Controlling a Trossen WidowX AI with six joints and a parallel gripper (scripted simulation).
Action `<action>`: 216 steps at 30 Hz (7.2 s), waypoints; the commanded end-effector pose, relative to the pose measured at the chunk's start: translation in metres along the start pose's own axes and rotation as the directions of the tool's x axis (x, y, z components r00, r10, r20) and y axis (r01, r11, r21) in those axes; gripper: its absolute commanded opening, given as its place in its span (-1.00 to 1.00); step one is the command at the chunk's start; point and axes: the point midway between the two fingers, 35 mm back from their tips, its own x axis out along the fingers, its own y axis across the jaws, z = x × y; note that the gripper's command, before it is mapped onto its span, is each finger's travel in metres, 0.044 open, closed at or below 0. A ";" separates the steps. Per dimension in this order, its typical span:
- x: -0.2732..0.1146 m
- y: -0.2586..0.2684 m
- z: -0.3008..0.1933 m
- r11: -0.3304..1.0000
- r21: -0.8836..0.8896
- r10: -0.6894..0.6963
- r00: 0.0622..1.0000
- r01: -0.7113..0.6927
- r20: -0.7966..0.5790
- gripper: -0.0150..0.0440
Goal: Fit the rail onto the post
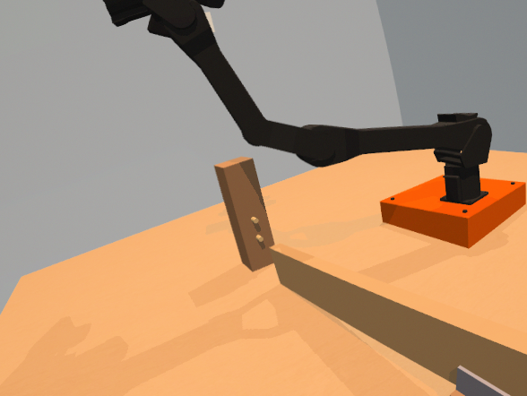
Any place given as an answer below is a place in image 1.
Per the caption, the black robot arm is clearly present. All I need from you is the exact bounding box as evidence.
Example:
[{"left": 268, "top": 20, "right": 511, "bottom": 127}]
[{"left": 103, "top": 0, "right": 492, "bottom": 205}]

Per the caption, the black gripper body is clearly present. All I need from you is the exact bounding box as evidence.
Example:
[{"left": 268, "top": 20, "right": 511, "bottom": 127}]
[{"left": 147, "top": 17, "right": 171, "bottom": 38}]

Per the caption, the long wooden rail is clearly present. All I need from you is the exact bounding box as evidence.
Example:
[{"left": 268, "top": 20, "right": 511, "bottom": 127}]
[{"left": 269, "top": 244, "right": 527, "bottom": 396}]

